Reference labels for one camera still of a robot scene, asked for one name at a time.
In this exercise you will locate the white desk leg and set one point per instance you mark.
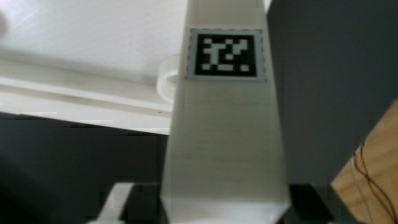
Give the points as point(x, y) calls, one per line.
point(224, 185)

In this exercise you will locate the white desk top tray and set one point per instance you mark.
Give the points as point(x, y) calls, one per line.
point(82, 50)

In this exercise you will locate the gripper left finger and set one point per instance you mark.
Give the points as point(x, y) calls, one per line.
point(112, 209)

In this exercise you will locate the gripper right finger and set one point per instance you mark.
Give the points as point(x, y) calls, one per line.
point(316, 207)

